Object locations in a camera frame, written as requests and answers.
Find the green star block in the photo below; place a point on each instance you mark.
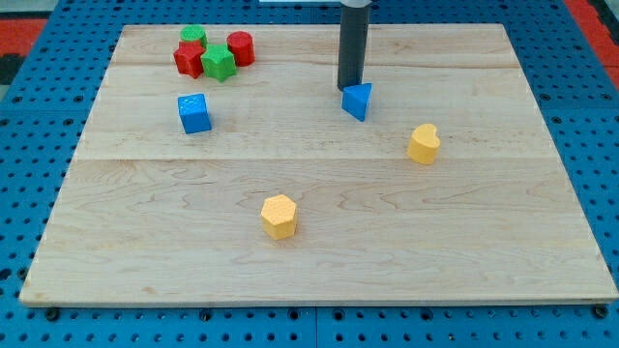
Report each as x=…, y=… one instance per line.
x=218, y=62

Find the green cylinder block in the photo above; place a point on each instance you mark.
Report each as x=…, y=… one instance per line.
x=194, y=33

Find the blue triangle block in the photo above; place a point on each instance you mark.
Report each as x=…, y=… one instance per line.
x=355, y=100

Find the red cylinder block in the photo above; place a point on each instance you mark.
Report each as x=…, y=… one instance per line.
x=240, y=44

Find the red star block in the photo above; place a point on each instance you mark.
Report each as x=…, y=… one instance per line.
x=187, y=58

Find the yellow heart block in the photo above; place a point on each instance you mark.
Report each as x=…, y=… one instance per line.
x=424, y=144

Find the yellow hexagon block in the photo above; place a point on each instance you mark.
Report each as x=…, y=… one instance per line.
x=279, y=217

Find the blue cube block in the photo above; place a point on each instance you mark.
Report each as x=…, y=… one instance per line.
x=193, y=113

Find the light wooden board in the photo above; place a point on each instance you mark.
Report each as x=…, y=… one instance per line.
x=151, y=216

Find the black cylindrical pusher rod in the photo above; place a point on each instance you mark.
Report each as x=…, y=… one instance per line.
x=353, y=33

